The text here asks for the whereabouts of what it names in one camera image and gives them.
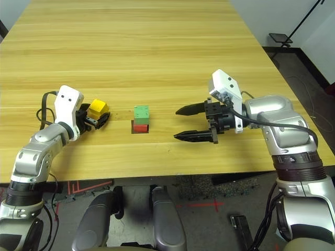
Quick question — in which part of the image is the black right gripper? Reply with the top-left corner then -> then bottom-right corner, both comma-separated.
173,97 -> 236,144

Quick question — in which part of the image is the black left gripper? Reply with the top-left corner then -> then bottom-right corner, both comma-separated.
75,103 -> 112,134

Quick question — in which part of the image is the yellow wooden block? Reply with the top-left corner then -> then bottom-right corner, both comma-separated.
88,98 -> 110,118

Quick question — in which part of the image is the green wooden block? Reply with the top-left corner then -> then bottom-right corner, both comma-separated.
133,105 -> 150,125

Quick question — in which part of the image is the red wooden block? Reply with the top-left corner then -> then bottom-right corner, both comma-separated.
133,122 -> 149,133

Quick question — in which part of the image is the speckled foam floor mat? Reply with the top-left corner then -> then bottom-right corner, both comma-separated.
177,174 -> 265,201

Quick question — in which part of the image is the red tape outline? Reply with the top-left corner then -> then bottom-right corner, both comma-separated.
67,180 -> 112,195

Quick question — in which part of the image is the red tape cross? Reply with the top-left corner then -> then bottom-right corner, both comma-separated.
175,198 -> 225,212

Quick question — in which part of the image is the grey robot right leg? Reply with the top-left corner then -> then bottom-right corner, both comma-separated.
149,186 -> 188,251

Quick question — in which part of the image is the grey robot leg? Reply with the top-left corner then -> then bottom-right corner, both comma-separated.
72,186 -> 124,251
149,186 -> 188,251

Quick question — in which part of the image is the grey robot left leg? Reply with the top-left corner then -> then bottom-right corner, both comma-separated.
72,186 -> 124,251

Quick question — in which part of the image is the black box on floor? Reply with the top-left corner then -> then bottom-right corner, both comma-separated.
230,214 -> 253,251

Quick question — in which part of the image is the black stand tray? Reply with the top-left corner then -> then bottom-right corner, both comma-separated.
269,32 -> 293,44

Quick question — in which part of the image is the beige robot torso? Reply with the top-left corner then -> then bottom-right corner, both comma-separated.
106,243 -> 158,251

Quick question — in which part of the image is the black stand pole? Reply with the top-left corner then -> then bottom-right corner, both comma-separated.
286,0 -> 325,45

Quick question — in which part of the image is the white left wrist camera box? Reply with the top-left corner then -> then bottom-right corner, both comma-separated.
53,85 -> 85,142

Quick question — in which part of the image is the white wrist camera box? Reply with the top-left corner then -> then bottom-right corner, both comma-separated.
53,85 -> 85,142
208,69 -> 244,134

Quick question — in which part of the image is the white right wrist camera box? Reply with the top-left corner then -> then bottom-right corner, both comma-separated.
208,69 -> 244,134

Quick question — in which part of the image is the black left wrist camera cable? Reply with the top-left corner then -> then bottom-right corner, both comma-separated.
36,90 -> 60,130

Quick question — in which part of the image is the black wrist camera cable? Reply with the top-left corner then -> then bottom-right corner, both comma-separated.
36,90 -> 60,130
230,90 -> 319,147

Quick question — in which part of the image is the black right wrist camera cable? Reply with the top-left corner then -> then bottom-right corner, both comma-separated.
230,90 -> 319,147

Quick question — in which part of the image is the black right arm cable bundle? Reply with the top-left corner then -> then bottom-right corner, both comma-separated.
250,181 -> 286,251

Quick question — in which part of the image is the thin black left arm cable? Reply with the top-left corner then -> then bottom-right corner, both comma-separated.
39,172 -> 60,251

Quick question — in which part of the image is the black metal table frame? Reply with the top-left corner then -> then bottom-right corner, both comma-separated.
0,19 -> 9,39

